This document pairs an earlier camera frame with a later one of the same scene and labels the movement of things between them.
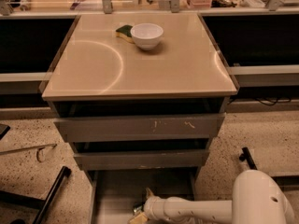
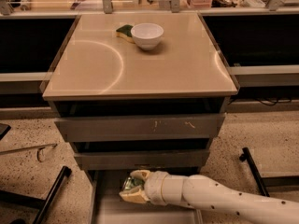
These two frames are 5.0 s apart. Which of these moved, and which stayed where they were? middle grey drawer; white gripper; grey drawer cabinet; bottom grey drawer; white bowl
Moved: white gripper
Stayed: bottom grey drawer; white bowl; middle grey drawer; grey drawer cabinet
